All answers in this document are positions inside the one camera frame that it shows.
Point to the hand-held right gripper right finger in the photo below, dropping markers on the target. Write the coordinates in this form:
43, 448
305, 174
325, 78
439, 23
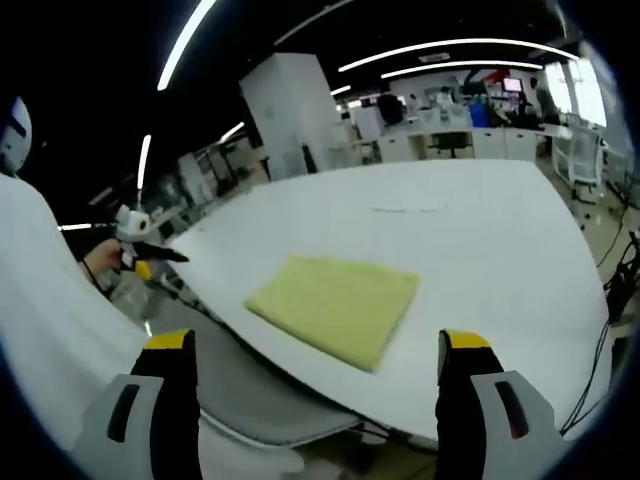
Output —
480, 415

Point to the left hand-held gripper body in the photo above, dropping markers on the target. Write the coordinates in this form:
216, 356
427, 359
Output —
132, 223

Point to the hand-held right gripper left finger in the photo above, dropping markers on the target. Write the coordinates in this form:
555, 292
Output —
145, 415

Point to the yellow garment with coloured sleeves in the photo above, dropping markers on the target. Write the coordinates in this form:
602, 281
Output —
335, 305

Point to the person's left hand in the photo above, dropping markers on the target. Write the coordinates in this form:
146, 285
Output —
105, 257

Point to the ceiling light strip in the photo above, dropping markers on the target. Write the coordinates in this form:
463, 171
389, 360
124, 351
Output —
144, 160
450, 44
75, 227
180, 45
340, 90
460, 64
232, 131

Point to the person in white clothing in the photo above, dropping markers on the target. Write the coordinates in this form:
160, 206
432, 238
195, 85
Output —
50, 310

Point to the white worn device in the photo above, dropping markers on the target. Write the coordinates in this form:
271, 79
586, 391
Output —
15, 145

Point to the black box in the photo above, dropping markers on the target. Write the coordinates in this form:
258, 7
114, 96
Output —
620, 295

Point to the white square pillar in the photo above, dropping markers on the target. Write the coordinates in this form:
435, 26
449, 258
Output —
285, 115

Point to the white table socket panel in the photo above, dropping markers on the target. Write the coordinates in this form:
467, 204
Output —
410, 209

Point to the white cabinet row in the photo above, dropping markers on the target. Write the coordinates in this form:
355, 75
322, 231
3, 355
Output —
500, 145

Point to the black office chair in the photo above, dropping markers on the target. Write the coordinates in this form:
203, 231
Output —
450, 142

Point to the white mesh chair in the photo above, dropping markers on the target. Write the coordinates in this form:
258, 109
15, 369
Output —
582, 155

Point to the blue bin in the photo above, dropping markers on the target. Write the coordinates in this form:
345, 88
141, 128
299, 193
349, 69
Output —
478, 116

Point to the pink monitor screen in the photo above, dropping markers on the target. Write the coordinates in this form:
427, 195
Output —
512, 85

